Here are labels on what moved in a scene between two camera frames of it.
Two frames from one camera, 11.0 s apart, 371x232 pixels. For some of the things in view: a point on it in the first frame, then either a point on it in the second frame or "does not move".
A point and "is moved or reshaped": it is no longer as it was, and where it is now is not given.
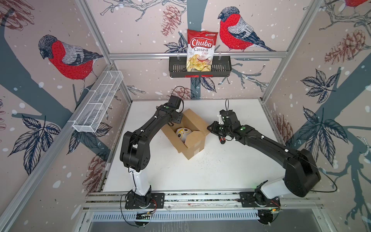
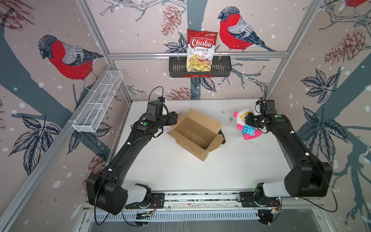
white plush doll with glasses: x=182 y=132 is moved or reshaped
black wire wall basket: x=221 y=66 does not move
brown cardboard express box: x=194 y=142 is moved or reshaped
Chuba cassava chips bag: x=200 y=48 does not move
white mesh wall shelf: x=90 y=118 does not move
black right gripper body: x=226 y=132 to x=256 y=120
